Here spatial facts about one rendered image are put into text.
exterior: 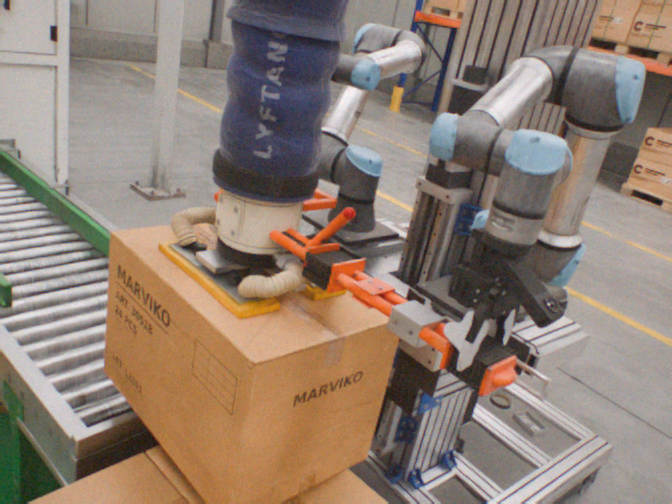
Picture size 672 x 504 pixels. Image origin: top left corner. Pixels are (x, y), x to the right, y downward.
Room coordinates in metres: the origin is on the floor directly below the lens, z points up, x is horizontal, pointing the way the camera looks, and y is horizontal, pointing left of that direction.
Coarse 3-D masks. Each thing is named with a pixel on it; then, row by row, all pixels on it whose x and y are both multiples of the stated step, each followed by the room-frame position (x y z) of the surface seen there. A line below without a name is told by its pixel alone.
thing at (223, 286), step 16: (176, 240) 1.28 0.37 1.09; (176, 256) 1.20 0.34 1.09; (192, 256) 1.20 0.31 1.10; (192, 272) 1.14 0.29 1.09; (208, 272) 1.14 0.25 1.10; (224, 272) 1.16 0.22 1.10; (240, 272) 1.12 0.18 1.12; (208, 288) 1.10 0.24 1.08; (224, 288) 1.09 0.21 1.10; (224, 304) 1.05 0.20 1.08; (240, 304) 1.05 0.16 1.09; (256, 304) 1.06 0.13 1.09; (272, 304) 1.07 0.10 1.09
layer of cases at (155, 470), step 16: (160, 448) 1.20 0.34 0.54; (128, 464) 1.13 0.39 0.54; (144, 464) 1.14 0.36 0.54; (160, 464) 1.15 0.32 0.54; (80, 480) 1.06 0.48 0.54; (96, 480) 1.06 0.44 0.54; (112, 480) 1.07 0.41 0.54; (128, 480) 1.08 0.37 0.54; (144, 480) 1.09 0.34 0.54; (160, 480) 1.10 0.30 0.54; (176, 480) 1.11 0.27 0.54; (336, 480) 1.22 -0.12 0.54; (352, 480) 1.23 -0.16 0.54; (48, 496) 0.99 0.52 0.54; (64, 496) 1.00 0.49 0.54; (80, 496) 1.01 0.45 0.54; (96, 496) 1.02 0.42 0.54; (112, 496) 1.03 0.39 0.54; (128, 496) 1.04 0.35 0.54; (144, 496) 1.05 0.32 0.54; (160, 496) 1.06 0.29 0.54; (176, 496) 1.06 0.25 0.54; (192, 496) 1.07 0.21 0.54; (304, 496) 1.14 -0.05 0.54; (320, 496) 1.15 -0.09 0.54; (336, 496) 1.16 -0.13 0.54; (352, 496) 1.17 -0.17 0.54; (368, 496) 1.19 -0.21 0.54
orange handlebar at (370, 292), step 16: (320, 192) 1.49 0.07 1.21; (304, 208) 1.37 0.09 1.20; (320, 208) 1.41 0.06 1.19; (288, 240) 1.13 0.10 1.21; (304, 240) 1.15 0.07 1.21; (304, 256) 1.08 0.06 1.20; (352, 288) 0.99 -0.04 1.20; (368, 288) 0.97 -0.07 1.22; (384, 288) 0.99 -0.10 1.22; (368, 304) 0.96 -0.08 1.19; (384, 304) 0.94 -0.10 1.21; (432, 336) 0.86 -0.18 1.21; (512, 368) 0.81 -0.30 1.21; (496, 384) 0.77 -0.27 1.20
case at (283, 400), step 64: (128, 256) 1.23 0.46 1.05; (128, 320) 1.21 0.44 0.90; (192, 320) 1.03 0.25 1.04; (256, 320) 1.03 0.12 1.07; (320, 320) 1.08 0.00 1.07; (384, 320) 1.14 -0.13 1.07; (128, 384) 1.20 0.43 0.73; (192, 384) 1.01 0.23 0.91; (256, 384) 0.89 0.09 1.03; (320, 384) 1.01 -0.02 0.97; (384, 384) 1.17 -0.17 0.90; (192, 448) 0.99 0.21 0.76; (256, 448) 0.91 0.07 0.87; (320, 448) 1.04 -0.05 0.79
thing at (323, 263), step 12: (312, 252) 1.07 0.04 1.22; (324, 252) 1.09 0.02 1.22; (336, 252) 1.10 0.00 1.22; (348, 252) 1.10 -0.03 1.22; (312, 264) 1.04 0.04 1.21; (324, 264) 1.02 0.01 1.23; (336, 264) 1.02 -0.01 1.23; (348, 264) 1.03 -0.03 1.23; (360, 264) 1.06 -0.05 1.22; (312, 276) 1.03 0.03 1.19; (324, 276) 1.02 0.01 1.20; (336, 276) 1.02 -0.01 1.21; (324, 288) 1.01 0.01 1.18; (336, 288) 1.02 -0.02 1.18
